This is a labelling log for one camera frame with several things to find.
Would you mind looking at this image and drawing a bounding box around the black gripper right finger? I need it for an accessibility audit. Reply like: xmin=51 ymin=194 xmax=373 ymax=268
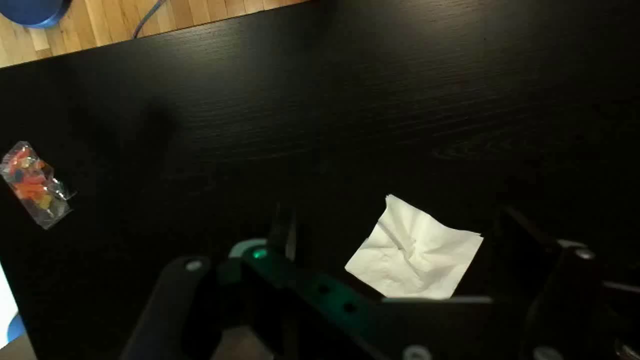
xmin=495 ymin=206 xmax=560 ymax=299

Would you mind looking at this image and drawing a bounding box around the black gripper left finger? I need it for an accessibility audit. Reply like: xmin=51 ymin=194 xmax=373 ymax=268
xmin=269 ymin=204 xmax=298 ymax=260

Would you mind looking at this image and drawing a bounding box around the white crumpled napkin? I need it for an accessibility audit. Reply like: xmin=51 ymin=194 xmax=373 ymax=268
xmin=344 ymin=194 xmax=485 ymax=299

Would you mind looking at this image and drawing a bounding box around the clear candy wrapper packet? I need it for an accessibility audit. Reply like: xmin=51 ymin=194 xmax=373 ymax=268
xmin=0 ymin=140 xmax=72 ymax=229

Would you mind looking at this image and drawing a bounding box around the white blue object at edge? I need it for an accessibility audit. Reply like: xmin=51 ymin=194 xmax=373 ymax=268
xmin=0 ymin=265 xmax=27 ymax=348

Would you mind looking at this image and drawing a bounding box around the blue round object on floor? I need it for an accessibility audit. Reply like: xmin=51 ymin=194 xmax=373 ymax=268
xmin=0 ymin=0 xmax=71 ymax=28

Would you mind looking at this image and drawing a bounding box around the grey cable on floor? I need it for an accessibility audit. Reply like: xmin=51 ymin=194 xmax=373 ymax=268
xmin=132 ymin=0 xmax=166 ymax=39

